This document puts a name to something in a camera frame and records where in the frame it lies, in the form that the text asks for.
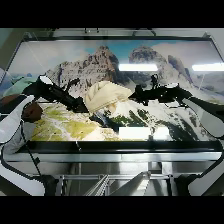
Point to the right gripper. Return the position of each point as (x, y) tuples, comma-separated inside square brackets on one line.
[(138, 96)]

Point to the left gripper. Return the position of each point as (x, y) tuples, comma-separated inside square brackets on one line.
[(76, 104)]

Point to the cream shirt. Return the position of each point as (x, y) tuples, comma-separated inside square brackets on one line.
[(105, 95)]

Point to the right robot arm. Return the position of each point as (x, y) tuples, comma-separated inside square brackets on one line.
[(208, 118)]

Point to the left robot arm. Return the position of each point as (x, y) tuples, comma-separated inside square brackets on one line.
[(15, 116)]

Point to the brown garment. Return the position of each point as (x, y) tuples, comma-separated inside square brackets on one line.
[(32, 112)]

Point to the teal garment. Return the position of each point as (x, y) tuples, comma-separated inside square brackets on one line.
[(20, 85)]

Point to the dark red garment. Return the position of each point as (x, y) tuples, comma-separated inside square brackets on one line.
[(8, 99)]

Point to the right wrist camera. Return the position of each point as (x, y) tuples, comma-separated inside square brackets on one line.
[(154, 80)]

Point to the silver frame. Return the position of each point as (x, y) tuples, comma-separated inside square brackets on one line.
[(133, 186)]

